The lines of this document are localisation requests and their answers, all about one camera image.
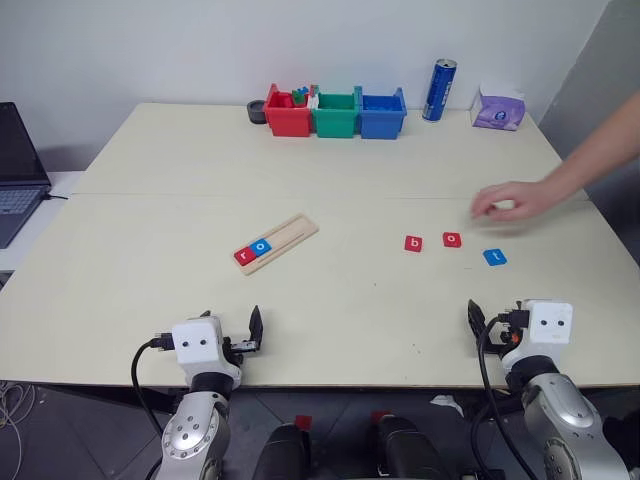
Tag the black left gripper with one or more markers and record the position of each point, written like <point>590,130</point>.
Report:
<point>245,346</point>

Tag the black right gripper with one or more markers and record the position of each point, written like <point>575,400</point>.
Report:
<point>516,317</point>

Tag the red tile letter r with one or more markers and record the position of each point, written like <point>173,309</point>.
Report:
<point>245,256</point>

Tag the blue tile letter o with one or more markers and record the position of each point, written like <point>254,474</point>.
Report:
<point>260,248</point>

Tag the red tile letter o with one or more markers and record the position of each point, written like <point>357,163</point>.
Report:
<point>451,239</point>

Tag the red tile letter b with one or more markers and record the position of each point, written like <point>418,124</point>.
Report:
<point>414,243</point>

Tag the wooden letter tray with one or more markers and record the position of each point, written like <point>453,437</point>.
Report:
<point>290,232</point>

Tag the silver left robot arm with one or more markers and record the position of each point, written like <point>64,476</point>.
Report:
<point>192,435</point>

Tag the person's bare forearm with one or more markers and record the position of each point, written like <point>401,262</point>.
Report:
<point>595,160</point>

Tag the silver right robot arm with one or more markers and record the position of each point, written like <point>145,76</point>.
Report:
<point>560,410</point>

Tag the blue tile letter t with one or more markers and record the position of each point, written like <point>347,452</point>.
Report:
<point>495,257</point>

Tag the person's bare hand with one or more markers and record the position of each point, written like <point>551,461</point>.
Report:
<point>520,200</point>

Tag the white crumpled paper scrap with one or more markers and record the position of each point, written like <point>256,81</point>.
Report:
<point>447,404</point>

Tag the dark rounded shape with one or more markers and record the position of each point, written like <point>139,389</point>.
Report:
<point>280,455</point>
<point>407,450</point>

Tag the black round bowl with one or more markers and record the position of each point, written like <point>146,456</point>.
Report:
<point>256,114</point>

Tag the purple tissue box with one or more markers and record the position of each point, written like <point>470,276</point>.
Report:
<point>497,112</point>

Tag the red plastic bin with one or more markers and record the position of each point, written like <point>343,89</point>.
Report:
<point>287,117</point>

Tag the white side table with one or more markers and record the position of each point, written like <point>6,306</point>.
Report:
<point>65,185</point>

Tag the blue plastic bin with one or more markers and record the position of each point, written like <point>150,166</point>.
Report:
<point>382,122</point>

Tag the green plastic bin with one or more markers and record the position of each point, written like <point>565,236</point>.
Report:
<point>335,122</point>

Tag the tall blue drink can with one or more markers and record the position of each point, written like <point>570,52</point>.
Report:
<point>439,92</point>

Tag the colourful toy bricks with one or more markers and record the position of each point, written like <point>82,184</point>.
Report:
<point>300,96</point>

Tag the white plastic piece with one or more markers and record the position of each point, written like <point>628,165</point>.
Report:
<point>313,97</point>

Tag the dark grey laptop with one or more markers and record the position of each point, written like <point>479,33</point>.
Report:
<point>17,165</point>

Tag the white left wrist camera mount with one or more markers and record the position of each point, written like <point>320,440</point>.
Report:
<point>195,345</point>

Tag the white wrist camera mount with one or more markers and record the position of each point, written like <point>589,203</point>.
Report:
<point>550,325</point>
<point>195,345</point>

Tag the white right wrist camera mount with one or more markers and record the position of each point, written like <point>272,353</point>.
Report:
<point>550,325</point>

